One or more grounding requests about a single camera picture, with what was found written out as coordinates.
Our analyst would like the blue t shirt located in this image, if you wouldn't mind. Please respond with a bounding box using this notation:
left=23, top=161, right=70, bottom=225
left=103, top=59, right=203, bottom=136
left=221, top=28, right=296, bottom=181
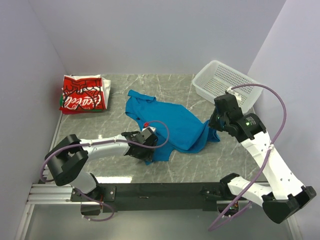
left=125, top=89, right=220, bottom=163

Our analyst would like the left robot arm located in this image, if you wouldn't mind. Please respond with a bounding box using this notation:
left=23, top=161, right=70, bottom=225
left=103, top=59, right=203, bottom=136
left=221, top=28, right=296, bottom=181
left=44, top=127, right=158, bottom=201

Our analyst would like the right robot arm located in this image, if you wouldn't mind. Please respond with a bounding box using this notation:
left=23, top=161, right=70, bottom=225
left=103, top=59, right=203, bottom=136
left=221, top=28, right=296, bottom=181
left=209, top=93, right=317, bottom=224

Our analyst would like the white plastic basket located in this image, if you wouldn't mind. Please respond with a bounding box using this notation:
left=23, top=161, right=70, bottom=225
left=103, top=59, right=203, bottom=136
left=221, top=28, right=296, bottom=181
left=192, top=60, right=263, bottom=114

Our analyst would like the black base bar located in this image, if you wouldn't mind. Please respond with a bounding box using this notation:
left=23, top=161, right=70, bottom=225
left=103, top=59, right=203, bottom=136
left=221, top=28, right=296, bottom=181
left=70, top=181, right=248, bottom=213

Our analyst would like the folded red Coca-Cola shirt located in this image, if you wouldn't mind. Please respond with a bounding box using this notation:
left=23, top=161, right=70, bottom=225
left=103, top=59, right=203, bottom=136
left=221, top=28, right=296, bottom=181
left=59, top=74, right=111, bottom=115

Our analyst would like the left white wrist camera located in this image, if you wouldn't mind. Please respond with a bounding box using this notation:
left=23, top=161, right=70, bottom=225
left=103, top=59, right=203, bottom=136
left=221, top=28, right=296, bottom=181
left=142, top=122, right=157, bottom=134

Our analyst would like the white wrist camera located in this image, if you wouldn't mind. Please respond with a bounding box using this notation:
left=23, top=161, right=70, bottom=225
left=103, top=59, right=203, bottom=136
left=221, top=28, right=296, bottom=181
left=142, top=122, right=157, bottom=134
left=225, top=86, right=242, bottom=106

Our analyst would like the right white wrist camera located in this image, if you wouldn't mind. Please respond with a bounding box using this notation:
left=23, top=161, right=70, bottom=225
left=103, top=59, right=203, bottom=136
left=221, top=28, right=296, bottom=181
left=225, top=86, right=242, bottom=106

